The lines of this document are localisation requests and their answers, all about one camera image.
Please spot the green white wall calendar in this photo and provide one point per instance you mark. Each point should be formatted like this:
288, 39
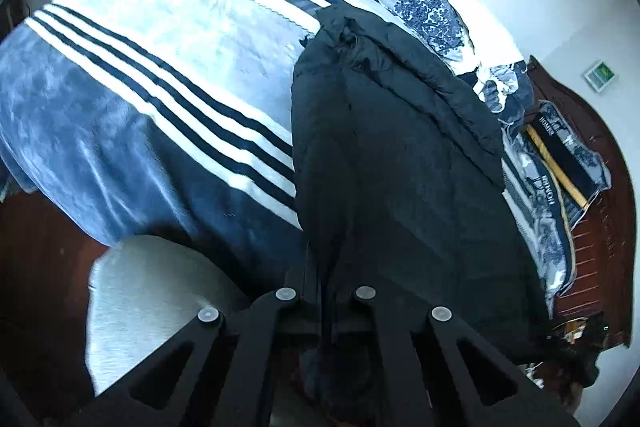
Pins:
599, 76

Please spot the black puffer jacket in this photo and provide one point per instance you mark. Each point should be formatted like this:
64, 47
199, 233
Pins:
399, 181

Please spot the dark red wooden headboard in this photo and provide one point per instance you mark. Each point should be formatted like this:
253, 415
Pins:
606, 237

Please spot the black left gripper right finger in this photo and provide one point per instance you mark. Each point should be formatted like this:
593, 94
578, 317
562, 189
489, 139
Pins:
391, 359

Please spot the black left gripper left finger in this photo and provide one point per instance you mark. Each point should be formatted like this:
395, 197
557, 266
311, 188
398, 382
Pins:
220, 369

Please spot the cluttered bedside nightstand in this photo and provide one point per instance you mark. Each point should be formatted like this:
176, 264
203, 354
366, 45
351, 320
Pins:
570, 363

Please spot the upright blue HOMES pillow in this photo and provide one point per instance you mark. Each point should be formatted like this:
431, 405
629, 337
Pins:
580, 171

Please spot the grey white upholstered stool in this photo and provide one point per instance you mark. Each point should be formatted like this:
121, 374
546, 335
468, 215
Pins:
141, 292

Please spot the blue striped bed blanket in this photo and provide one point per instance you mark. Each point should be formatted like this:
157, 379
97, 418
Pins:
163, 117

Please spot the lying blue HOMES pillow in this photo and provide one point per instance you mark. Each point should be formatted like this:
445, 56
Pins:
535, 200

